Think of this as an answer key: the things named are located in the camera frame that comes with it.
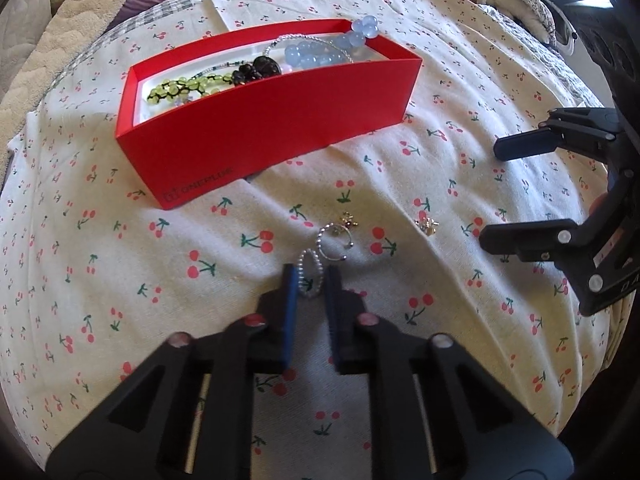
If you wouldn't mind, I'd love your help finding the red cardboard box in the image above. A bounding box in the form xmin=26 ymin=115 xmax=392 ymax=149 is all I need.
xmin=116 ymin=19 xmax=423 ymax=211

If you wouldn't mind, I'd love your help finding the silver chain bracelet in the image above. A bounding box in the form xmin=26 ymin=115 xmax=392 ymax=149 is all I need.
xmin=262 ymin=34 xmax=353 ymax=63

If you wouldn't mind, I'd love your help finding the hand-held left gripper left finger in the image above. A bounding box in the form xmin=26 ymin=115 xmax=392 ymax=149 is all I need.
xmin=45 ymin=264 xmax=297 ymax=480

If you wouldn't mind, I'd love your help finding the thin seed bead bracelet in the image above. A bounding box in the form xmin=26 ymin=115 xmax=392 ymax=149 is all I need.
xmin=192 ymin=62 xmax=238 ymax=83

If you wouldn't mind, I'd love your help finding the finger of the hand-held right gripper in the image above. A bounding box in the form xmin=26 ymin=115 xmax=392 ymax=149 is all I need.
xmin=494 ymin=127 xmax=566 ymax=162
xmin=480 ymin=219 xmax=583 ymax=263

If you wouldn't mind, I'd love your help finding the green bead corded bracelet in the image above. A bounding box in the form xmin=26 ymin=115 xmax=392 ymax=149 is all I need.
xmin=147 ymin=56 xmax=283 ymax=107

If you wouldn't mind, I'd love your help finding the beige quilted blanket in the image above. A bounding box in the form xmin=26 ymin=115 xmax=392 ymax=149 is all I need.
xmin=0 ymin=0 xmax=151 ymax=116

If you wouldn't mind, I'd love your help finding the white fluffy plush limb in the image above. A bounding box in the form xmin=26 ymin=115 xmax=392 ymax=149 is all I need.
xmin=470 ymin=0 xmax=556 ymax=41

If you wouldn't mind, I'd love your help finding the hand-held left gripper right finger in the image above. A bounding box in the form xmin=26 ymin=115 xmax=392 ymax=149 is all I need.
xmin=323 ymin=265 xmax=576 ymax=480

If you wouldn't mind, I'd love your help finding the open silver ring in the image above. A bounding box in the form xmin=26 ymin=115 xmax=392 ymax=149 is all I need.
xmin=318 ymin=222 xmax=357 ymax=263

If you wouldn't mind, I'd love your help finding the person's right hand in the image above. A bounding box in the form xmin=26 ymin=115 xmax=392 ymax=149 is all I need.
xmin=589 ymin=192 xmax=610 ymax=225

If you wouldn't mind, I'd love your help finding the small pearl bead ring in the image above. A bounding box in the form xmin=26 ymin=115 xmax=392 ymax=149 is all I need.
xmin=297 ymin=248 xmax=325 ymax=300

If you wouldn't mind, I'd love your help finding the blue bead bracelet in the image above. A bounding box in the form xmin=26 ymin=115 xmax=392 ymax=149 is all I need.
xmin=284 ymin=14 xmax=379 ymax=69

